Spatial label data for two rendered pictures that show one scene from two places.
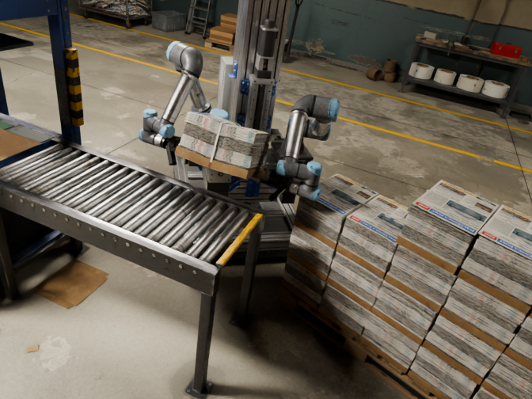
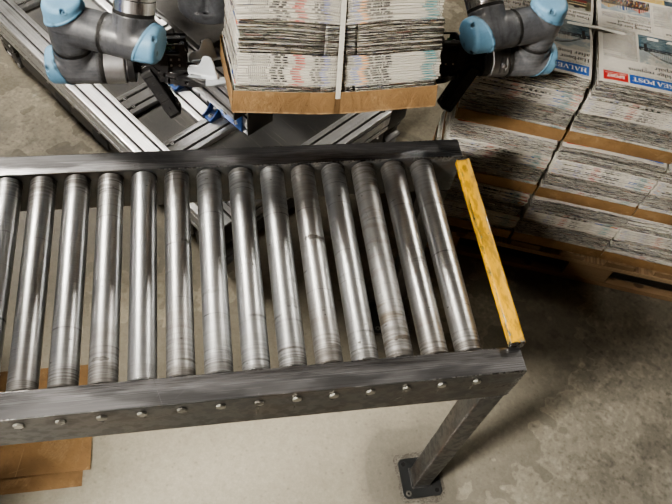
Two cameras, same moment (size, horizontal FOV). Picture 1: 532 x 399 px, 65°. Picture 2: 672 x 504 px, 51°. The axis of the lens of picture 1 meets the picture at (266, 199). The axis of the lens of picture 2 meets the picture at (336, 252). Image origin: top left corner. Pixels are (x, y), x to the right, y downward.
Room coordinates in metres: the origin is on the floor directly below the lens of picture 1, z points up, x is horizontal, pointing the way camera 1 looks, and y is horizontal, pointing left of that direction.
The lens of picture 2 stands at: (0.98, 0.77, 1.93)
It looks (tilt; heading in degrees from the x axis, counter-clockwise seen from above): 57 degrees down; 326
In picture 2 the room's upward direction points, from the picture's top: 10 degrees clockwise
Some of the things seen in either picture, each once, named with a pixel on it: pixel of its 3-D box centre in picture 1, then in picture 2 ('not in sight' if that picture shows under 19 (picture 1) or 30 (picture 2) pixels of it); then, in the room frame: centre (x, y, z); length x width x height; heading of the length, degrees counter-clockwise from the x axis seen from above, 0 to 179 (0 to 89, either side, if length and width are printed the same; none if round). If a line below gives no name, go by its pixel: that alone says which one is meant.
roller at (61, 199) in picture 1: (88, 184); (33, 279); (1.75, 0.90, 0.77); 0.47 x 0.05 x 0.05; 163
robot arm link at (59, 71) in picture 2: (150, 136); (76, 63); (2.11, 0.70, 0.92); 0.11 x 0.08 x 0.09; 72
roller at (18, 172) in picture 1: (38, 165); not in sight; (1.85, 1.21, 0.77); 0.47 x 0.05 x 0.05; 163
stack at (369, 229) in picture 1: (388, 290); (634, 159); (1.77, -0.75, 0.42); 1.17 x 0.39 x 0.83; 54
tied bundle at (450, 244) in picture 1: (447, 224); not in sight; (1.69, -0.86, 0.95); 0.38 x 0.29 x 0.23; 143
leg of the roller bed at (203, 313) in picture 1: (203, 343); (448, 439); (1.27, 0.17, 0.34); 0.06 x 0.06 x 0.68; 73
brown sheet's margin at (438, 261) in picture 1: (440, 238); not in sight; (1.69, -0.86, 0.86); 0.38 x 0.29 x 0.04; 143
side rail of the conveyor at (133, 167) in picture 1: (151, 181); (148, 178); (1.94, 0.63, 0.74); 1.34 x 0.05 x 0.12; 73
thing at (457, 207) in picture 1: (456, 204); not in sight; (1.67, -0.85, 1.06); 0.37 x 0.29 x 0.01; 143
